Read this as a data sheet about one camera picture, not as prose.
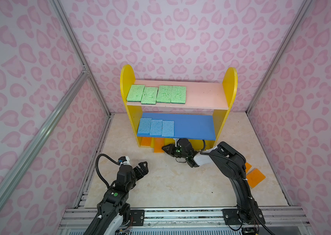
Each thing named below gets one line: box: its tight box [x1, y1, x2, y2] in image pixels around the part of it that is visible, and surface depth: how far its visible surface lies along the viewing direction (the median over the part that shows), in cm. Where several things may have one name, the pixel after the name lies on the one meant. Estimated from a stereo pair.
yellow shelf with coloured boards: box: [120, 64, 238, 148], surface depth 76 cm
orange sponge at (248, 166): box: [244, 162, 253, 174], surface depth 92 cm
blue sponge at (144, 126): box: [138, 117, 152, 134], surface depth 95 cm
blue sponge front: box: [161, 120, 175, 137], surface depth 92 cm
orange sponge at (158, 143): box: [153, 137, 165, 154], surface depth 100 cm
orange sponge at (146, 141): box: [140, 136, 152, 147], surface depth 102 cm
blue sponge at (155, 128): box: [149, 119, 164, 136], surface depth 93 cm
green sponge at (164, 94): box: [155, 85, 173, 104], surface depth 72 cm
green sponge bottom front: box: [141, 86, 159, 105], surface depth 72 cm
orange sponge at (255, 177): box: [246, 167, 266, 189], surface depth 87 cm
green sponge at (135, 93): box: [126, 84, 146, 102], surface depth 72 cm
